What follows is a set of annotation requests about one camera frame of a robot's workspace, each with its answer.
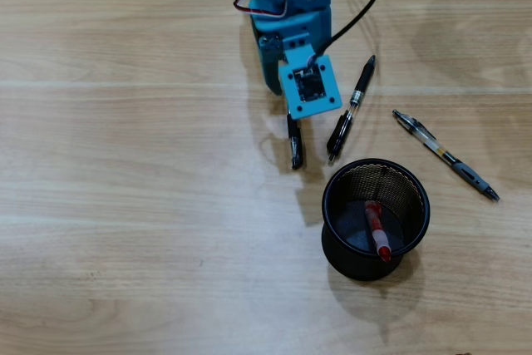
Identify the blue gripper with motor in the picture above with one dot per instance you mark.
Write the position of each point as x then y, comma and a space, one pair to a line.
269, 67

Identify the clear stick pen black cap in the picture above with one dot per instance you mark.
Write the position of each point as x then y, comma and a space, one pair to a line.
295, 143

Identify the black retractable pen black grip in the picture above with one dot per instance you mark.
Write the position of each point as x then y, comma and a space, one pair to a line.
361, 82

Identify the red retractable pen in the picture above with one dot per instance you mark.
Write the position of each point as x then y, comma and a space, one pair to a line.
380, 238

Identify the clear retractable pen grey grip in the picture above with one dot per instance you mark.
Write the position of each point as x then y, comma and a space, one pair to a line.
465, 172

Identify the black mesh pen holder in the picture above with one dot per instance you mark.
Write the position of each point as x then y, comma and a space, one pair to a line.
357, 267

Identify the blue-mounted wrist camera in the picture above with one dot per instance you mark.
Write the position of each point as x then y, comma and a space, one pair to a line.
309, 89

